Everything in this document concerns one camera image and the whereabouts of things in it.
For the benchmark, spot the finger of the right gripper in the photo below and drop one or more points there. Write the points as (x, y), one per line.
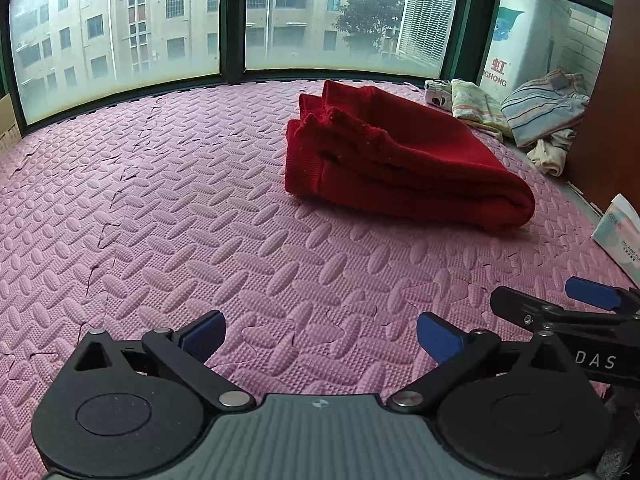
(604, 297)
(532, 313)

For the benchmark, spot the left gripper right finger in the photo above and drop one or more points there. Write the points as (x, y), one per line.
(446, 343)

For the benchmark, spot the white grey printed cloth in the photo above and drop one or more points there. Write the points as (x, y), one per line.
(438, 93)

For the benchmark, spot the red fleece garment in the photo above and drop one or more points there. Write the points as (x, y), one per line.
(366, 149)

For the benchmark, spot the yellow patterned folded cloth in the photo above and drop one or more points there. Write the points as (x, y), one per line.
(478, 109)

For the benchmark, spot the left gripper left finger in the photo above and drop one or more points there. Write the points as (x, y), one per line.
(195, 342)

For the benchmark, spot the white tissue pack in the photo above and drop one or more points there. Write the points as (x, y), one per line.
(618, 234)

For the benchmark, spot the cream cloth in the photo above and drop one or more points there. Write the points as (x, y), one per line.
(549, 154)

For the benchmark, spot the brown wooden cabinet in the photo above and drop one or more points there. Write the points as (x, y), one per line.
(604, 158)

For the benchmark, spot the striped folded cloth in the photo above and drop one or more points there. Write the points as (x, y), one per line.
(540, 107)

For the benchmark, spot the pink foam floor mat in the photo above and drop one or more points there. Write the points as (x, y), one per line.
(151, 213)

